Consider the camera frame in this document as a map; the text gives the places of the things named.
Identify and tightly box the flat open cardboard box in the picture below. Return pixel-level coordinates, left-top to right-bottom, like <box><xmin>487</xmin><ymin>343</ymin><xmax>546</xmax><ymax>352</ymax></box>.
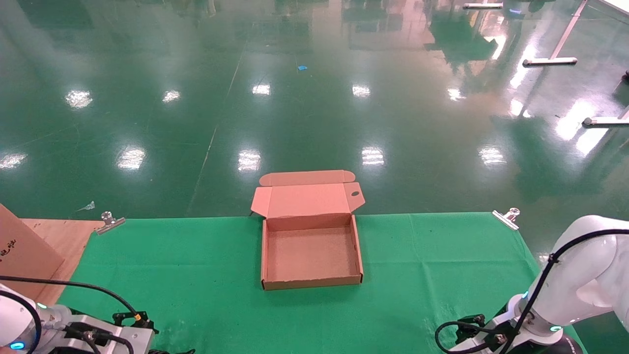
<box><xmin>251</xmin><ymin>170</ymin><xmax>366</xmax><ymax>291</ymax></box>

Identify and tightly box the tall printed cardboard box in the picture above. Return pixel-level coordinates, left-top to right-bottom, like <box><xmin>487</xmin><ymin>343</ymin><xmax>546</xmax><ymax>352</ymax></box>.
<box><xmin>0</xmin><ymin>204</ymin><xmax>65</xmax><ymax>300</ymax></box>

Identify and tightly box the green table cloth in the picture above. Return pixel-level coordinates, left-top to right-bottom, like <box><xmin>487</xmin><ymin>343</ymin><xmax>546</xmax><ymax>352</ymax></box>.
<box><xmin>58</xmin><ymin>212</ymin><xmax>588</xmax><ymax>354</ymax></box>

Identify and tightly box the silver metal binder clip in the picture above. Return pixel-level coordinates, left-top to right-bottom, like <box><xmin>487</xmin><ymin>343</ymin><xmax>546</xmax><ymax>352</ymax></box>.
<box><xmin>96</xmin><ymin>211</ymin><xmax>126</xmax><ymax>235</ymax></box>
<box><xmin>492</xmin><ymin>208</ymin><xmax>520</xmax><ymax>230</ymax></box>

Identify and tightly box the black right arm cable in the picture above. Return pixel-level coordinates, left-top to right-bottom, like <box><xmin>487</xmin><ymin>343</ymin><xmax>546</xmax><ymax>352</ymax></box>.
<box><xmin>435</xmin><ymin>229</ymin><xmax>629</xmax><ymax>354</ymax></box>

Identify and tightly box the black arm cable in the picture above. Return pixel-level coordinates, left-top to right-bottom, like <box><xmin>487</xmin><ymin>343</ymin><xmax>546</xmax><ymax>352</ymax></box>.
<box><xmin>435</xmin><ymin>229</ymin><xmax>629</xmax><ymax>354</ymax></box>
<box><xmin>0</xmin><ymin>275</ymin><xmax>148</xmax><ymax>325</ymax></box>

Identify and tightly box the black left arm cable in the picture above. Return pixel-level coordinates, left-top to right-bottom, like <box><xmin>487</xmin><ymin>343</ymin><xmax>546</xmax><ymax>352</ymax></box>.
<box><xmin>0</xmin><ymin>275</ymin><xmax>148</xmax><ymax>325</ymax></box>

